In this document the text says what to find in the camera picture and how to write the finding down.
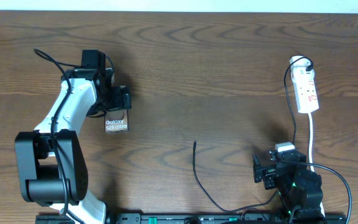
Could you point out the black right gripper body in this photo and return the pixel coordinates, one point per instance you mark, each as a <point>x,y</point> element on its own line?
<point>271,181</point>

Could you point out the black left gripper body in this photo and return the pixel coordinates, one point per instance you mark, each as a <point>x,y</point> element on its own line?
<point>113,98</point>

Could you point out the gold Galaxy smartphone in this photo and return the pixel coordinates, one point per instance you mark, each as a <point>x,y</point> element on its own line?
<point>116,121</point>

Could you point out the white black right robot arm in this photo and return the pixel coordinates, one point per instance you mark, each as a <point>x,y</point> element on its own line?
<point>299,188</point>

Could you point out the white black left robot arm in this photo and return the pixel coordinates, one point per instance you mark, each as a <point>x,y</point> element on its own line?
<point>50,163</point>

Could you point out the white power strip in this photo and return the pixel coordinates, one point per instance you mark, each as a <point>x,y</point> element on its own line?
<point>302,76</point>

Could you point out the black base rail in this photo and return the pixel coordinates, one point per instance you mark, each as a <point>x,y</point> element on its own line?
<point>135,218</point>

